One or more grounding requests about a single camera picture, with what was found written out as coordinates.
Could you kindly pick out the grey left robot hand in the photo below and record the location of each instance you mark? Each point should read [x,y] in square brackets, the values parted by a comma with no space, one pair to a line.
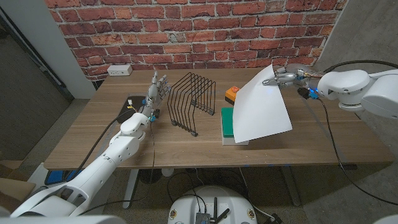
[153,96]

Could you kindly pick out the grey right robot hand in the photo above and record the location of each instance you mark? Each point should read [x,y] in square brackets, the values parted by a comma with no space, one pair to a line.
[290,76]

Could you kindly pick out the white paper sheet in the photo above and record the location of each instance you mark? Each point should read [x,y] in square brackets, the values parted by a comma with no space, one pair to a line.
[261,112]

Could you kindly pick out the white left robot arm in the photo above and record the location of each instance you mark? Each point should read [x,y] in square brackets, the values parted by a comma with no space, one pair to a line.
[102,168]

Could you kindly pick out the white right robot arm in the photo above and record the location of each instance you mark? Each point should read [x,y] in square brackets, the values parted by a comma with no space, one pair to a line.
[357,88]

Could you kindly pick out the white box with green lid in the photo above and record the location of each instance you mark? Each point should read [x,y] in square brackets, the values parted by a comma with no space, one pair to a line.
[227,124]

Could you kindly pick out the white power outlet strip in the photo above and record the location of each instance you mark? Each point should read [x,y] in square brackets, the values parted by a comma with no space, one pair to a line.
[119,70]

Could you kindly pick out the orange emergency stop button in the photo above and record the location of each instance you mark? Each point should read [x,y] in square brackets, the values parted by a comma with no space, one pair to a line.
[231,93]

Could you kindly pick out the red brick print backdrop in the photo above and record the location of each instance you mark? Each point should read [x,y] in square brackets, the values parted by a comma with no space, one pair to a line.
[199,31]

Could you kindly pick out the white table leg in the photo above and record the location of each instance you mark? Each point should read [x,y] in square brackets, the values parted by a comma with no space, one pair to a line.
[290,186]
[130,186]

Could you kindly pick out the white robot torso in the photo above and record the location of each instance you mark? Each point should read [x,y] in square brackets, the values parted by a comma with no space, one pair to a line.
[211,202]

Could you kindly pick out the dark perforated partition panel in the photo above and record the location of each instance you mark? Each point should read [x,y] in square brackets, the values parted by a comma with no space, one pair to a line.
[28,99]

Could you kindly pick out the blue and white floor device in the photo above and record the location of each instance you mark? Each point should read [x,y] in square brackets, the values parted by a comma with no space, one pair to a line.
[56,177]

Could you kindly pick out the black antennas on torso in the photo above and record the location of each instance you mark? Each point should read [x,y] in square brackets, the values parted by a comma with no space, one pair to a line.
[217,214]

